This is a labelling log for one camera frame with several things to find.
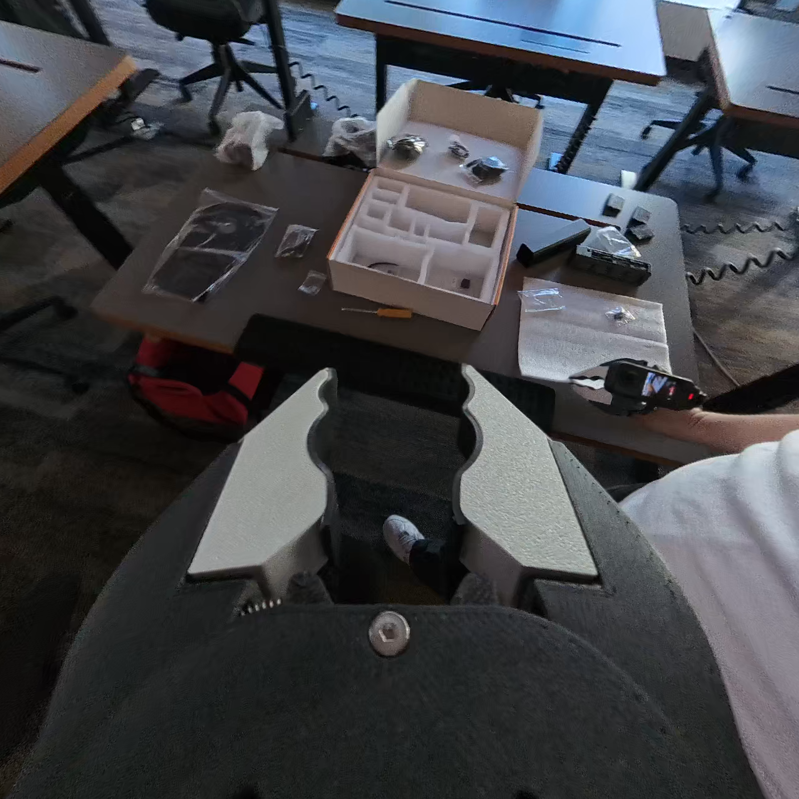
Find person's dark trousers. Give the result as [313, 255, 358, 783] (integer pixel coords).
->
[409, 523, 468, 597]

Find black mesh office chair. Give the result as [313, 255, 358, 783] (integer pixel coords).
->
[642, 115, 759, 202]

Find orange white foam-lined box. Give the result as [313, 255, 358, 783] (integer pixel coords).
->
[328, 78, 545, 332]

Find folded clear plastic bag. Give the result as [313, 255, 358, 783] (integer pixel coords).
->
[587, 225, 643, 260]

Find white foam sheet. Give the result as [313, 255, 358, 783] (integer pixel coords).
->
[517, 276, 673, 383]

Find black coiled cable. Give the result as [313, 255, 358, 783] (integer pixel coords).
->
[680, 212, 799, 287]

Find person's white t-shirt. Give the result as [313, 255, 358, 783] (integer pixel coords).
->
[621, 429, 799, 799]

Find person's white shoe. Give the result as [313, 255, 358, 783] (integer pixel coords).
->
[382, 514, 427, 564]

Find red black bag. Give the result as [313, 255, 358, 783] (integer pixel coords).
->
[127, 336, 267, 433]

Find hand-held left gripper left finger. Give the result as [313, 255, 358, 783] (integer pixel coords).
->
[186, 367, 343, 603]

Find clear bag black servo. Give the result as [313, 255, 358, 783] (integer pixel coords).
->
[463, 155, 509, 186]

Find crumpled plastic bag dark contents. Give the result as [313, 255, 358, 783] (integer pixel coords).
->
[215, 110, 285, 171]
[323, 117, 378, 167]

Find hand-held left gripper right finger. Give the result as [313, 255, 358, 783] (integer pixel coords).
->
[448, 364, 600, 605]

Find black rectangular part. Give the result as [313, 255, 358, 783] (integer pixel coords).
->
[516, 218, 592, 267]

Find person's right forearm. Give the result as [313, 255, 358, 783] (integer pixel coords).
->
[640, 407, 784, 454]

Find dark table wooden edge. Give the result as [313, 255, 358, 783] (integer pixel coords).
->
[633, 6, 799, 194]
[335, 0, 667, 176]
[0, 20, 137, 269]

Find clear bag black round plate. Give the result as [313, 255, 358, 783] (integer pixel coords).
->
[142, 187, 279, 303]

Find clear bag with black cable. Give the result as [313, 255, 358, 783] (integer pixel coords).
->
[276, 223, 318, 259]

